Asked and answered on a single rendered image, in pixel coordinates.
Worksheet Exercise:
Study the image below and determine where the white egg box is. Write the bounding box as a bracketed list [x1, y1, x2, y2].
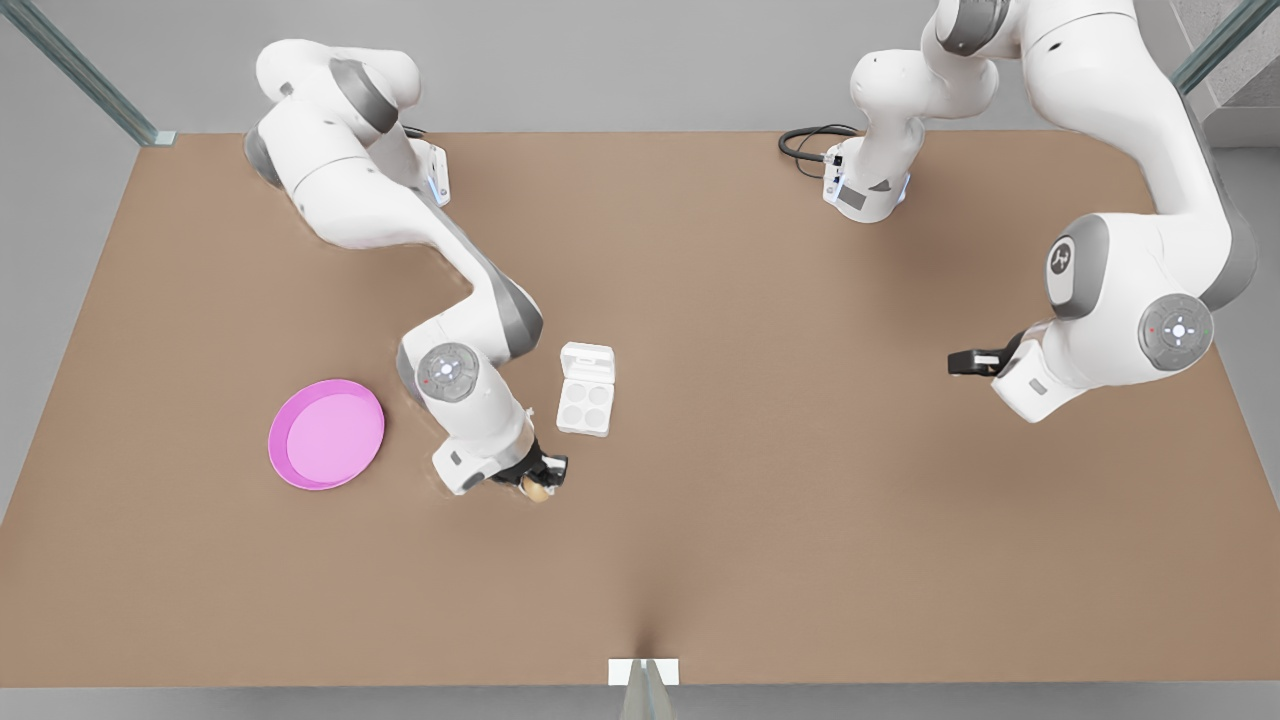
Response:
[556, 342, 617, 438]

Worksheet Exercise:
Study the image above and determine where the black cable loop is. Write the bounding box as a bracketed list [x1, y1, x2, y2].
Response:
[778, 124, 863, 180]

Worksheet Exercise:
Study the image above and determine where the silver frame post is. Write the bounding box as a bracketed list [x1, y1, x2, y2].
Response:
[0, 0, 177, 148]
[608, 658, 680, 720]
[1172, 0, 1280, 96]

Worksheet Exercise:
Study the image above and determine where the pink round plate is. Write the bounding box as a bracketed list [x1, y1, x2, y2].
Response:
[267, 379, 386, 491]

